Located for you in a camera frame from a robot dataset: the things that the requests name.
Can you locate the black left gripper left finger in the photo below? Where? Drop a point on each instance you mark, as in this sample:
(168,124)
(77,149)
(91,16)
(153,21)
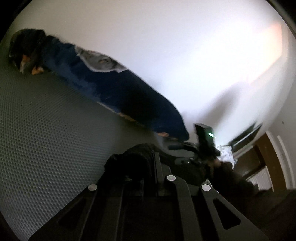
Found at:
(130,190)

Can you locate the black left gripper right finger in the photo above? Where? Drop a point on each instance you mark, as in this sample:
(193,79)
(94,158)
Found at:
(205,215)

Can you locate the black pants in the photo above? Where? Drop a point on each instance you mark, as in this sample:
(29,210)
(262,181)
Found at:
(180,166)

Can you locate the white radiator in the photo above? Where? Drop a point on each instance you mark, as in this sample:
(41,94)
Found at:
(262,179)

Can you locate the brown wooden door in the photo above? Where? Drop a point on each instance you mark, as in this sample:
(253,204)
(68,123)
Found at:
(256,157)

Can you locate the grey mesh mattress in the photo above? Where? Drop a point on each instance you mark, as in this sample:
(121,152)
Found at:
(54,143)

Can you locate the navy floral blanket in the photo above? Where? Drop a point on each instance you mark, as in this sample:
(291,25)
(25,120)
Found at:
(98,77)

